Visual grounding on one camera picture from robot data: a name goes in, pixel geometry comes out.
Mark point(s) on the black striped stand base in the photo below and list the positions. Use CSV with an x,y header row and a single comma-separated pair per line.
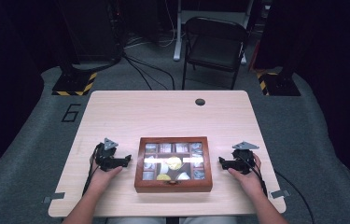
x,y
73,85
280,85

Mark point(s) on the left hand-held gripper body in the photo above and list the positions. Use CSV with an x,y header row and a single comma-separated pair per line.
x,y
105,155

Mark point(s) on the small white cup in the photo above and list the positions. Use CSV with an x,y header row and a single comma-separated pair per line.
x,y
164,168
183,176

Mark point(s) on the wooden box with glass lid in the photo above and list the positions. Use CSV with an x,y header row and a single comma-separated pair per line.
x,y
172,186

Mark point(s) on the grey floor mat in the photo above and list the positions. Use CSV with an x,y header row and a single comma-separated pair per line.
x,y
23,155

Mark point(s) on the white red packet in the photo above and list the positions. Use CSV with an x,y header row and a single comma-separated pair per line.
x,y
181,147
165,148

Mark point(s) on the black folding chair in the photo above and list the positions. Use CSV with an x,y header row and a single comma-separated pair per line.
x,y
214,49

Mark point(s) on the grey tape strip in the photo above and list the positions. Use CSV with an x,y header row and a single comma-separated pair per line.
x,y
280,194
54,197

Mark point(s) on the person's left hand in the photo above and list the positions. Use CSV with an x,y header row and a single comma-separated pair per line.
x,y
102,179

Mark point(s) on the dark equipment cabinet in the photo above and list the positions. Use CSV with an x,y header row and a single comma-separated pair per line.
x,y
91,31

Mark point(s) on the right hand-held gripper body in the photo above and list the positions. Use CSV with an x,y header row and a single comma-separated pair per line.
x,y
244,160

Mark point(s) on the yellow-lid white cup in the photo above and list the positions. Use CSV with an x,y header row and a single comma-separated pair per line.
x,y
163,177

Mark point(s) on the person's right hand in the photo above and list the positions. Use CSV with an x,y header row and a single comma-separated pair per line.
x,y
252,182

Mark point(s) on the silver blue foil packet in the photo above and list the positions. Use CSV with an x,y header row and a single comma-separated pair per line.
x,y
199,174
196,148
198,161

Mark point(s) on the white yellow packet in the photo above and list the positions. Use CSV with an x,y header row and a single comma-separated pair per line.
x,y
151,148

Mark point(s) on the dark curtain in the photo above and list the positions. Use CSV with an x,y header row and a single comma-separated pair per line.
x,y
340,77
4,77

